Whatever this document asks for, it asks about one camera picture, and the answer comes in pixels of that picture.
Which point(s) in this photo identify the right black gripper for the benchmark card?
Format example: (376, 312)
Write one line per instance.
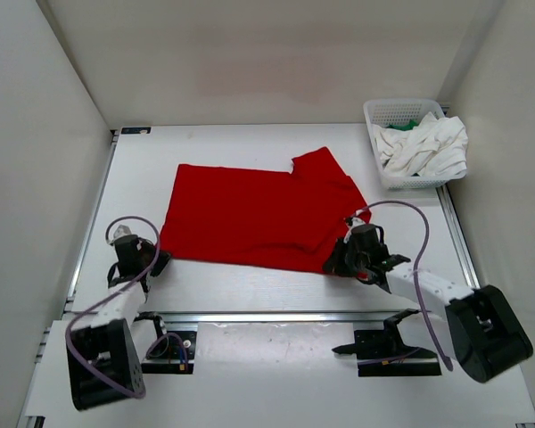
(335, 264)

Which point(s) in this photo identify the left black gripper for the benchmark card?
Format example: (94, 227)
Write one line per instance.
(162, 259)

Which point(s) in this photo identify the red t-shirt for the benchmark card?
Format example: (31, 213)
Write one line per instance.
(261, 218)

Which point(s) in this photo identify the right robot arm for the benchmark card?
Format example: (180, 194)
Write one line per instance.
(476, 328)

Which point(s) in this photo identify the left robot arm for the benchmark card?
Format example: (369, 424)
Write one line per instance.
(106, 365)

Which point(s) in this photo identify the dark label sticker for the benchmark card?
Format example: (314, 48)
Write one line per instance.
(136, 130)

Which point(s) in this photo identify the white t-shirt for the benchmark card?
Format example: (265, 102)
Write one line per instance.
(433, 148)

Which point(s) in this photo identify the green garment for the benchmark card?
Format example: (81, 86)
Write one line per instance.
(411, 124)

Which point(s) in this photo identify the white plastic basket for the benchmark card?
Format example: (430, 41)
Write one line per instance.
(384, 112)

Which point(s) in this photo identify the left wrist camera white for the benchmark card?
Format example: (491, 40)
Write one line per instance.
(120, 232)

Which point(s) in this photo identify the aluminium rail front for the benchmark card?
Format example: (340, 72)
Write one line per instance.
(278, 317)

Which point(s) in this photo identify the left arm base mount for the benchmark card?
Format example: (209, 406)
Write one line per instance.
(169, 348)

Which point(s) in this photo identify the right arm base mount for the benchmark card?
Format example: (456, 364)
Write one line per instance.
(382, 353)

